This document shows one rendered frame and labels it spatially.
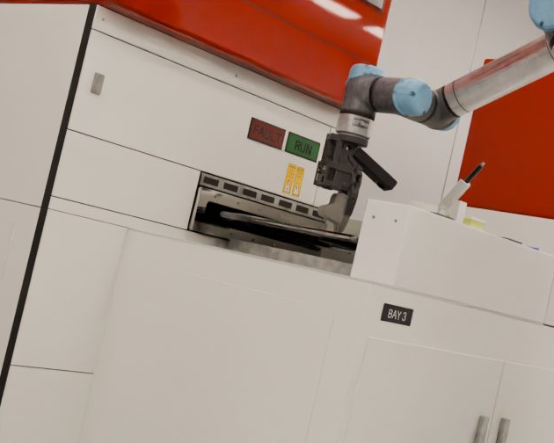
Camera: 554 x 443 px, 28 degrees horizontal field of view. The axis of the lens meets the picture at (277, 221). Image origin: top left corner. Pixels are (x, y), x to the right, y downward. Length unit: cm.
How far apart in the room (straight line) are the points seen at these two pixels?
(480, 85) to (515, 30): 393
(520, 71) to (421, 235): 50
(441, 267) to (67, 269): 72
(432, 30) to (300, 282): 375
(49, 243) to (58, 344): 20
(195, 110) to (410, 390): 77
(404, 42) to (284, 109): 288
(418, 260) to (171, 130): 65
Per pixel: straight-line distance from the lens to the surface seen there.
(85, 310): 220
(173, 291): 210
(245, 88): 242
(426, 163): 560
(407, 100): 223
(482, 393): 216
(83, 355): 222
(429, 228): 192
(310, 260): 224
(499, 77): 228
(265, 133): 248
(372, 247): 189
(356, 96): 230
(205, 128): 235
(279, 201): 253
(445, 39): 565
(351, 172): 229
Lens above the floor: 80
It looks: 3 degrees up
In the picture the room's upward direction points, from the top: 13 degrees clockwise
